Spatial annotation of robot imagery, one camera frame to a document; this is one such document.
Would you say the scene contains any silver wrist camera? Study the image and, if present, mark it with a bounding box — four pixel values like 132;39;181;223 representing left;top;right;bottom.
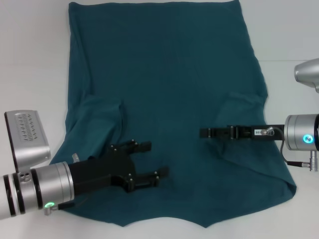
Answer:
294;58;319;94
4;110;52;173

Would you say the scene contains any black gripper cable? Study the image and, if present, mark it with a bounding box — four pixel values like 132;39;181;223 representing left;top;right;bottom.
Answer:
265;126;319;173
43;201;76;217

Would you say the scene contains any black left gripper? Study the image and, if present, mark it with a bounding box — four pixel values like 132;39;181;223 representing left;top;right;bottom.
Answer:
68;139;170;194

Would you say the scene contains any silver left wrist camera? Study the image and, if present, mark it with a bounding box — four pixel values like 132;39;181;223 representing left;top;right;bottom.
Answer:
4;110;52;173

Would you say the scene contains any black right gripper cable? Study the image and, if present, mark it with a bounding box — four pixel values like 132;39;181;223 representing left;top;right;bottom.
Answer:
265;126;319;173

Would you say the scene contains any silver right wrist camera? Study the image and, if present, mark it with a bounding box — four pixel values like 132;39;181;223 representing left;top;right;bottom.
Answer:
294;58;319;94

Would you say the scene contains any dark teal shirt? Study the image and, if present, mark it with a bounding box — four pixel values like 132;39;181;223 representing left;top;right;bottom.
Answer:
49;0;298;228

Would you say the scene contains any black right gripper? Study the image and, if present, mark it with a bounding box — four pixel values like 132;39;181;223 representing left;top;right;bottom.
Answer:
198;124;285;142

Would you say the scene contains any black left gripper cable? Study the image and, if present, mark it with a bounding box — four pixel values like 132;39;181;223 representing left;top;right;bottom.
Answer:
43;201;76;217

